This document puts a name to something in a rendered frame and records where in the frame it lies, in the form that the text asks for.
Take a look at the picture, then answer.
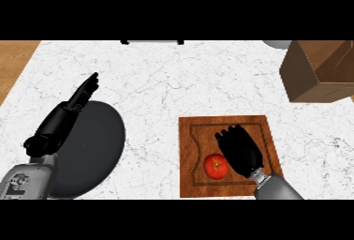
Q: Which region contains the dark grey round plate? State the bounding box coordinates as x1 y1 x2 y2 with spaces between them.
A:
49 100 127 200

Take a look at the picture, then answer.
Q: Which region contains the red bell pepper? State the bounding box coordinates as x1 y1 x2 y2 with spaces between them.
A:
204 153 232 181

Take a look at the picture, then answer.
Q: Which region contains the pale grey round object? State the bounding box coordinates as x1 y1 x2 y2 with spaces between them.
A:
261 40 294 51

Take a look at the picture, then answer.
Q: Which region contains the brown wooden cutting board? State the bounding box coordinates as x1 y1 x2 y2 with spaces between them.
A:
177 114 285 199

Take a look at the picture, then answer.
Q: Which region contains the white appliance with black feet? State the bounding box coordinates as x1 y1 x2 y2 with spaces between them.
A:
120 39 186 46

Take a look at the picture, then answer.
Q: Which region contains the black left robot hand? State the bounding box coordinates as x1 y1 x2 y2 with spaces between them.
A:
22 71 100 158

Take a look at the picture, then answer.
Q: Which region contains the brown cardboard box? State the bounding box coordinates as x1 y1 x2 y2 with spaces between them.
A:
279 40 354 104

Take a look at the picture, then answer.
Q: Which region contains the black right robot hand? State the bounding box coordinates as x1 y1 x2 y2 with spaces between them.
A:
213 123 266 179

